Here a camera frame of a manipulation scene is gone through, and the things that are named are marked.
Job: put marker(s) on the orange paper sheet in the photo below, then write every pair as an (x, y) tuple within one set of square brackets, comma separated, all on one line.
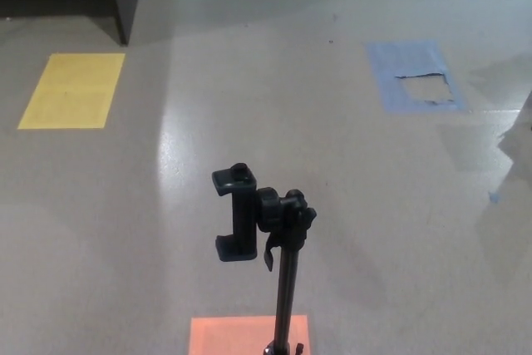
[(232, 336)]

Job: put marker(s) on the torn blue paper sheet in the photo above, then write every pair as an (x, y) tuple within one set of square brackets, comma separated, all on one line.
[(399, 57)]

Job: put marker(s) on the small blue tape scrap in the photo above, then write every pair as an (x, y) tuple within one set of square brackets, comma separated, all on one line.
[(494, 196)]

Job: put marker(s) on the black phone stand tripod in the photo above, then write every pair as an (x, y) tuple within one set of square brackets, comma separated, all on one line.
[(243, 213)]

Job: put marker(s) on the yellow paper sheet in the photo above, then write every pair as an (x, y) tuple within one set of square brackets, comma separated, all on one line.
[(70, 91)]

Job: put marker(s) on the grey furniture panel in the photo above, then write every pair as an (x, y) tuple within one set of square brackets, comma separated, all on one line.
[(526, 139)]

